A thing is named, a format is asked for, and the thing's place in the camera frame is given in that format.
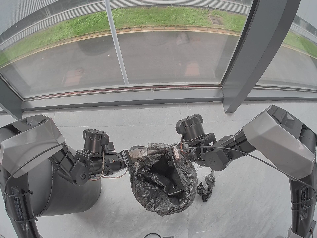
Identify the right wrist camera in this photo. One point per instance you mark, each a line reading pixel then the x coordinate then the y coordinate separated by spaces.
pixel 208 138

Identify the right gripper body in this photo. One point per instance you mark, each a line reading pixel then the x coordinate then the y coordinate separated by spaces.
pixel 177 152

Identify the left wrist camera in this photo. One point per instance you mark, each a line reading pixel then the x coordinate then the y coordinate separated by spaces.
pixel 111 147

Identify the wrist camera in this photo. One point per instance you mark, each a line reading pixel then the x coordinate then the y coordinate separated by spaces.
pixel 208 138
pixel 111 147

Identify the dark grey round chair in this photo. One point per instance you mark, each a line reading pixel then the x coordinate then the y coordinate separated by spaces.
pixel 74 197

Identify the window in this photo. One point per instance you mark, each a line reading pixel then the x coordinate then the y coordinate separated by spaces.
pixel 267 46

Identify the crumpled black plastic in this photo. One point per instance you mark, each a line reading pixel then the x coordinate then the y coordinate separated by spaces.
pixel 205 191

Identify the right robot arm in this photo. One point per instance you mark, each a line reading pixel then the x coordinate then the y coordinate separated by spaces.
pixel 272 135

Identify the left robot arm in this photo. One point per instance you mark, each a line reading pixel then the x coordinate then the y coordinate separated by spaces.
pixel 29 142

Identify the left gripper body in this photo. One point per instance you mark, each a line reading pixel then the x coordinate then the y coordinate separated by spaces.
pixel 116 164

